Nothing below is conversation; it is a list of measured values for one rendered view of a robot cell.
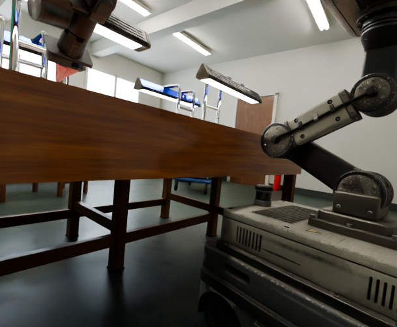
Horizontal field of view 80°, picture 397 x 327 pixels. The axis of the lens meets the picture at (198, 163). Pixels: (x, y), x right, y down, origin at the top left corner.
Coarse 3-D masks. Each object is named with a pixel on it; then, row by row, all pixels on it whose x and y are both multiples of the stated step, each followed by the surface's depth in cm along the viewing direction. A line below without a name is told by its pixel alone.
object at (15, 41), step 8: (16, 0) 74; (16, 8) 74; (16, 16) 74; (16, 24) 75; (16, 32) 75; (16, 40) 75; (24, 40) 77; (16, 48) 75; (32, 48) 79; (40, 48) 80; (16, 56) 76; (8, 64) 75; (16, 64) 76; (64, 80) 87
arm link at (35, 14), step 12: (36, 0) 45; (48, 0) 45; (60, 0) 46; (72, 0) 47; (84, 0) 51; (96, 0) 47; (108, 0) 48; (36, 12) 46; (48, 12) 46; (60, 12) 47; (84, 12) 49; (96, 12) 48; (108, 12) 50; (48, 24) 48; (60, 24) 49
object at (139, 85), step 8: (136, 80) 157; (144, 80) 159; (136, 88) 157; (144, 88) 156; (152, 88) 162; (160, 88) 169; (168, 96) 173; (176, 96) 180; (184, 96) 188; (200, 104) 201
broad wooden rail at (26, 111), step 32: (0, 96) 37; (32, 96) 40; (64, 96) 44; (96, 96) 48; (0, 128) 37; (32, 128) 41; (64, 128) 44; (96, 128) 49; (128, 128) 55; (160, 128) 62; (192, 128) 71; (224, 128) 84; (0, 160) 38; (32, 160) 41; (64, 160) 45; (96, 160) 50; (128, 160) 56; (160, 160) 63; (192, 160) 73; (224, 160) 86; (256, 160) 105; (288, 160) 135
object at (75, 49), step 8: (64, 32) 53; (48, 40) 55; (56, 40) 57; (64, 40) 54; (72, 40) 54; (80, 40) 55; (88, 40) 56; (48, 48) 53; (56, 48) 55; (64, 48) 55; (72, 48) 55; (80, 48) 56; (64, 56) 55; (72, 56) 57; (80, 56) 58; (88, 56) 61; (80, 64) 59; (88, 64) 60
